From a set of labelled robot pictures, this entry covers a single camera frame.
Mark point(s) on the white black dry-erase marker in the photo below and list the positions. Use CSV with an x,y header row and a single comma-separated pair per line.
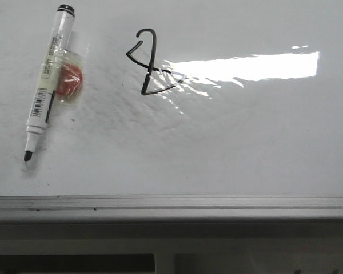
x,y
48,79

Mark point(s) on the white whiteboard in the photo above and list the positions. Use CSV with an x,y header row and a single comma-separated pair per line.
x,y
189,110

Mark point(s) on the red magnet under tape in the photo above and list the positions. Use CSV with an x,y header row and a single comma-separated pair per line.
x,y
71,76

